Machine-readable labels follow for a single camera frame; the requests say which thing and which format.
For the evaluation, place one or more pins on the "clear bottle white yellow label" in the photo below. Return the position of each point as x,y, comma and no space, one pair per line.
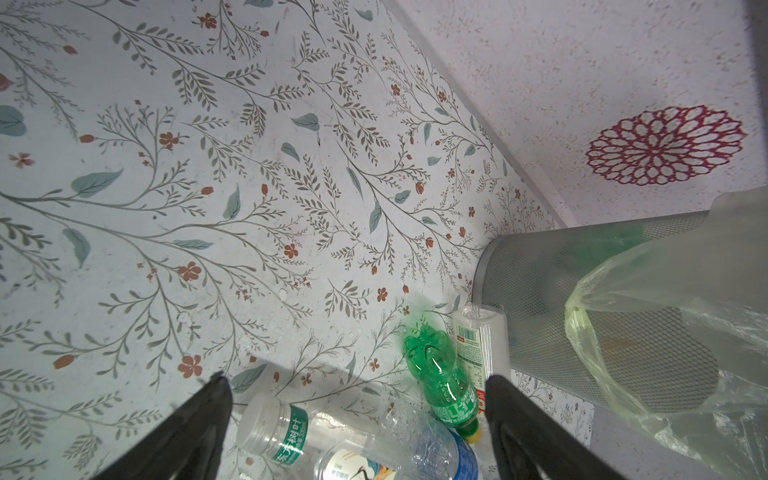
323,442

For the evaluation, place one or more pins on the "crushed Pocari bottle blue label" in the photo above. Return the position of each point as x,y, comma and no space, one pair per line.
422,447

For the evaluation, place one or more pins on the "green plastic bin liner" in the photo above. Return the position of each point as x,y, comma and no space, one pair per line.
716,275

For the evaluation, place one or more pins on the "green bottle yellow cap upper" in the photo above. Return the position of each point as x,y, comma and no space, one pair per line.
452,398

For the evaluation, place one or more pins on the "clear bottle green red label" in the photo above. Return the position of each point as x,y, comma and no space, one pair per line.
481,340

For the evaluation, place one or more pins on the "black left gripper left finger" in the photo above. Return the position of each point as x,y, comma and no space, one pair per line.
187,445

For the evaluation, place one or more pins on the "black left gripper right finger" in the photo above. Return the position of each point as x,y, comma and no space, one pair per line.
529,444

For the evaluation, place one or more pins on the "silver mesh waste bin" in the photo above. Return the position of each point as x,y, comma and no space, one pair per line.
529,277

